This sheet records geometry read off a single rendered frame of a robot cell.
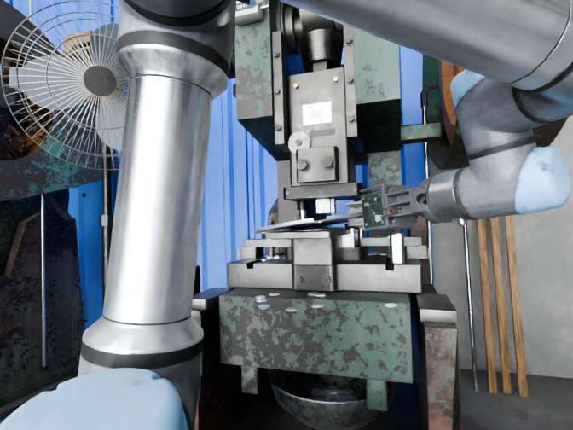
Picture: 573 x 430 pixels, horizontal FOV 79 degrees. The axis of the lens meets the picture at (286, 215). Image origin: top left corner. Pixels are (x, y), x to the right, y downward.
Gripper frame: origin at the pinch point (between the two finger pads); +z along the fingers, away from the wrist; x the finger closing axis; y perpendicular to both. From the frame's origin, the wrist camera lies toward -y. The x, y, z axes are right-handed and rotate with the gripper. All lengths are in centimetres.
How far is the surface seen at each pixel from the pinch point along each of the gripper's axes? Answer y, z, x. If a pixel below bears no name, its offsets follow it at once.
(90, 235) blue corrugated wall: 26, 248, -20
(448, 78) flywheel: -53, 6, -45
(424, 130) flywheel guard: -33.7, 3.7, -23.9
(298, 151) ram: 1.7, 14.8, -17.9
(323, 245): 2.6, 7.6, 5.1
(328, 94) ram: -5.1, 9.5, -31.3
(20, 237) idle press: 63, 155, -12
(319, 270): 3.3, 9.0, 10.3
